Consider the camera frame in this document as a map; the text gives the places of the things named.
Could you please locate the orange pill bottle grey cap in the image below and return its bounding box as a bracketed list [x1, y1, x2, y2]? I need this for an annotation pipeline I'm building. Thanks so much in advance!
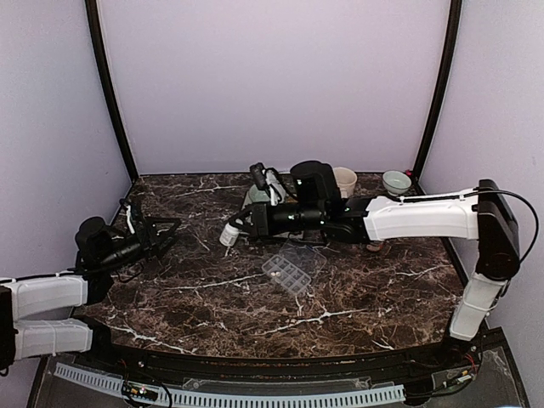
[366, 241, 384, 252]

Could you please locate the clear plastic pill organizer box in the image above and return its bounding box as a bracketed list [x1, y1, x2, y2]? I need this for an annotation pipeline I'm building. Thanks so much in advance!
[261, 241, 326, 297]

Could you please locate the small green bowl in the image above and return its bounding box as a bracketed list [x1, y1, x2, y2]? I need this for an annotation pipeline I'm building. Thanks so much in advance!
[382, 170, 412, 196]

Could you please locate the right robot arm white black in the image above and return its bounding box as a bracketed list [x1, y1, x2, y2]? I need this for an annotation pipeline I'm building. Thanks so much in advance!
[219, 161, 527, 369]

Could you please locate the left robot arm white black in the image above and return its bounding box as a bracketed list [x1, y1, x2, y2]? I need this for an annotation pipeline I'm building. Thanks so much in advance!
[1, 216, 181, 376]

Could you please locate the white slotted cable duct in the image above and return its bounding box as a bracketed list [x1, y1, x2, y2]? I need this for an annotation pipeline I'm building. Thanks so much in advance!
[54, 363, 405, 408]

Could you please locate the black front table rail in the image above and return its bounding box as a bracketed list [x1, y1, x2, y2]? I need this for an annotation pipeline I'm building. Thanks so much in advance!
[74, 343, 482, 383]

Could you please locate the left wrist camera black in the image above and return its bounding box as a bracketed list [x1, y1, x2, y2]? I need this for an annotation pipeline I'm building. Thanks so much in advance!
[120, 199, 142, 235]

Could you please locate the black frame post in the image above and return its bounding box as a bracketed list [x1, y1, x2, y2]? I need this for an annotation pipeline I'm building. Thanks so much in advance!
[84, 0, 139, 183]
[412, 0, 463, 180]

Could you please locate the right black frame post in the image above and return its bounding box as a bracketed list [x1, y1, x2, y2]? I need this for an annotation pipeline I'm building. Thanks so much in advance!
[412, 0, 463, 180]

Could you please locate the left black frame post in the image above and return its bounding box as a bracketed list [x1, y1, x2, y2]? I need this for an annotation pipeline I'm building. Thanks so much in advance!
[84, 0, 139, 183]

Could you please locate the green ceramic bowl on plate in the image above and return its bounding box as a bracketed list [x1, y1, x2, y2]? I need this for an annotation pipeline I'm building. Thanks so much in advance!
[247, 185, 269, 203]

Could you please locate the beige ceramic mug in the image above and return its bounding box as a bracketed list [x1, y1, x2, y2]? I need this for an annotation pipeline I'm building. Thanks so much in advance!
[333, 167, 358, 198]

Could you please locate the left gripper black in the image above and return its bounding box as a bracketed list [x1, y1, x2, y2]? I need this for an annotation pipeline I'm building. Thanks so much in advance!
[99, 217, 182, 273]

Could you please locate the small white pill bottle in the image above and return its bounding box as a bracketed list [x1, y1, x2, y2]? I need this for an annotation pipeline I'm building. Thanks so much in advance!
[219, 224, 240, 247]

